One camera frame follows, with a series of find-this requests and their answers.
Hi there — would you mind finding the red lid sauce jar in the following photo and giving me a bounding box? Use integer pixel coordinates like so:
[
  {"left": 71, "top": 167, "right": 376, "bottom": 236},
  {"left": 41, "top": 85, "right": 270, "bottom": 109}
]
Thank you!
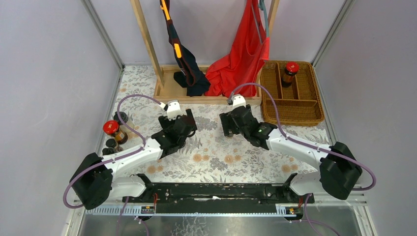
[{"left": 281, "top": 61, "right": 299, "bottom": 88}]

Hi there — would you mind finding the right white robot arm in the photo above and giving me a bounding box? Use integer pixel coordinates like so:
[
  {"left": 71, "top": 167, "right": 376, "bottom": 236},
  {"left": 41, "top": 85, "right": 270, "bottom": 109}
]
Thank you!
[{"left": 219, "top": 105, "right": 363, "bottom": 200}]

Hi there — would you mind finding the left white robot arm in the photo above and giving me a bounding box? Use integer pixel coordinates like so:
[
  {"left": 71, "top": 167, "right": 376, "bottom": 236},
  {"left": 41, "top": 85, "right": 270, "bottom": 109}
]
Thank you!
[{"left": 65, "top": 109, "right": 197, "bottom": 210}]

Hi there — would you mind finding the dark navy garment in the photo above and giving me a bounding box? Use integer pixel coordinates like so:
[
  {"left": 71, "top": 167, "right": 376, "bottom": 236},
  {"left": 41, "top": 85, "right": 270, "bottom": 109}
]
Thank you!
[{"left": 159, "top": 0, "right": 211, "bottom": 97}]

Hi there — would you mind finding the red apron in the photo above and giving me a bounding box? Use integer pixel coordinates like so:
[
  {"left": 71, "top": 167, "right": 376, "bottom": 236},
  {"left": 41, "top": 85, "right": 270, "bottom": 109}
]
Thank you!
[{"left": 204, "top": 0, "right": 270, "bottom": 96}]

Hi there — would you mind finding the wicker divided tray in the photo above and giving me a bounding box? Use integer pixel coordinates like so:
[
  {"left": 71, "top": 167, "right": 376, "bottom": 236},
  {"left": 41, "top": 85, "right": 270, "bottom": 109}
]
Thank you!
[{"left": 260, "top": 60, "right": 325, "bottom": 126}]

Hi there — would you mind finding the red lid jar at left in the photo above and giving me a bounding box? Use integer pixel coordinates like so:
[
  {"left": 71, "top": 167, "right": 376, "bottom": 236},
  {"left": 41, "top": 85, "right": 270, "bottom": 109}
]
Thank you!
[{"left": 102, "top": 120, "right": 128, "bottom": 145}]

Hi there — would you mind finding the grey clothes hanger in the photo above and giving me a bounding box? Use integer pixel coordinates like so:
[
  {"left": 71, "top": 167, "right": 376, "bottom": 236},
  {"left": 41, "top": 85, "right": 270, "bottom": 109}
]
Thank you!
[{"left": 251, "top": 0, "right": 270, "bottom": 43}]

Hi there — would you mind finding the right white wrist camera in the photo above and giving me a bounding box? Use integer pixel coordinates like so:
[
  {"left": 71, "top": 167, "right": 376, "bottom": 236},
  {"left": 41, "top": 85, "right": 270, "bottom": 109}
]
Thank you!
[{"left": 227, "top": 94, "right": 246, "bottom": 110}]

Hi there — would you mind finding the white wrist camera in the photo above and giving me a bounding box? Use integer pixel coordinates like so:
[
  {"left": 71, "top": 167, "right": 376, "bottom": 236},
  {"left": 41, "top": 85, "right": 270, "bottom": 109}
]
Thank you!
[
  {"left": 159, "top": 100, "right": 185, "bottom": 120},
  {"left": 227, "top": 94, "right": 246, "bottom": 110}
]

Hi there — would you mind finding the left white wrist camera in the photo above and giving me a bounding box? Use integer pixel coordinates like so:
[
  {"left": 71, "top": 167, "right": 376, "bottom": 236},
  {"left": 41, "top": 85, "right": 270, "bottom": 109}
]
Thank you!
[{"left": 159, "top": 100, "right": 185, "bottom": 120}]

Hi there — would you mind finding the wooden rack frame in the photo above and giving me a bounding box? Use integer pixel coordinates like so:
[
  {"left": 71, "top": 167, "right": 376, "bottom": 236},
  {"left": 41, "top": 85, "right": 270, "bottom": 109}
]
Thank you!
[{"left": 130, "top": 0, "right": 280, "bottom": 105}]

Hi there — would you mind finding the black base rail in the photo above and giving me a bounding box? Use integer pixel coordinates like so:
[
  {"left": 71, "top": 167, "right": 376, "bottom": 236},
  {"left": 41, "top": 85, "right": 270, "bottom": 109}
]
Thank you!
[{"left": 122, "top": 174, "right": 315, "bottom": 215}]

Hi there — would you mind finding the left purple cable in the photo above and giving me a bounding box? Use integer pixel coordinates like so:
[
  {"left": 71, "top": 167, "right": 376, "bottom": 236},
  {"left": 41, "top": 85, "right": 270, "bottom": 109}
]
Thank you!
[{"left": 62, "top": 94, "right": 167, "bottom": 209}]

